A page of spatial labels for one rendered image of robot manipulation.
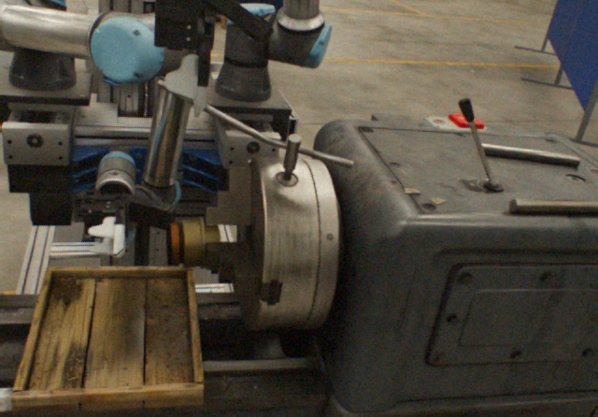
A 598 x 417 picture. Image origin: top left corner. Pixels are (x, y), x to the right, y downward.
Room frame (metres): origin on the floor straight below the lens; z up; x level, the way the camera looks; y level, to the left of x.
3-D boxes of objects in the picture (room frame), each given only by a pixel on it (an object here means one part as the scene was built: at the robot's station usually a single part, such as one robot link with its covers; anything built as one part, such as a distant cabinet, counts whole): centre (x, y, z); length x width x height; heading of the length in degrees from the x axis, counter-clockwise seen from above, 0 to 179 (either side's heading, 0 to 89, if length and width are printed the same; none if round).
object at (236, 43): (1.57, 0.18, 1.33); 0.13 x 0.12 x 0.14; 78
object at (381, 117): (1.26, -0.19, 1.24); 0.09 x 0.08 x 0.03; 106
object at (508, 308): (1.09, -0.36, 1.06); 0.59 x 0.48 x 0.39; 106
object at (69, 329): (0.89, 0.30, 0.89); 0.36 x 0.30 x 0.04; 16
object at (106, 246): (0.89, 0.31, 1.06); 0.09 x 0.06 x 0.03; 16
